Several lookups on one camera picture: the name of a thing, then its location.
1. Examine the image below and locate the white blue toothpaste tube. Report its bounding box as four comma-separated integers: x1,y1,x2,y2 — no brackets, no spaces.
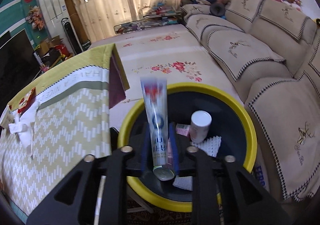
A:
140,78,175,182

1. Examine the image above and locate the red snack wrapper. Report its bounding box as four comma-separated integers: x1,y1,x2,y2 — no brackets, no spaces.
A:
17,87,36,116

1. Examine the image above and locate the large black television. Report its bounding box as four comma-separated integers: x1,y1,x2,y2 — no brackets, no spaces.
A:
0,29,40,111

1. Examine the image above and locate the black tower fan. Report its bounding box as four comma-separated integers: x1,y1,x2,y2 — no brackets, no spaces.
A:
61,17,83,55

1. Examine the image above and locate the glass low table with clutter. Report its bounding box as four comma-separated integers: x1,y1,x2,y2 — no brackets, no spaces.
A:
113,12,182,35

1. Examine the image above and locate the yellow rimmed black trash bin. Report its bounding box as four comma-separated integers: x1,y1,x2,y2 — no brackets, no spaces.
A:
117,82,258,213

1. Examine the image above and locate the beige sofa with covers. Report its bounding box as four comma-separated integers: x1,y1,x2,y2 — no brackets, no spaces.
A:
182,0,319,202

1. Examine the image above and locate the floral beige daybed cover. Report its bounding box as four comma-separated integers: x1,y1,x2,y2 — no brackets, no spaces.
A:
91,24,240,129

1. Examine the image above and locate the small white pill bottle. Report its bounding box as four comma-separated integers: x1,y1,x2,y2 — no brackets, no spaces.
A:
189,111,212,143

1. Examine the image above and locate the patterned green yellow tablecloth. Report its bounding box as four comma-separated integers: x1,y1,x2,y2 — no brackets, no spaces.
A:
1,44,129,224

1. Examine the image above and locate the white foam mesh sheet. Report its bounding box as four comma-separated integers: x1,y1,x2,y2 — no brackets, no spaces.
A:
191,136,221,157

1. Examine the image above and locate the white tissue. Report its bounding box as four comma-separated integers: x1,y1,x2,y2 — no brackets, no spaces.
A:
9,101,40,157

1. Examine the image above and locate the artificial flower wall decoration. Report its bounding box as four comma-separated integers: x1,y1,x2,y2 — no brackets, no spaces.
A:
25,5,45,31

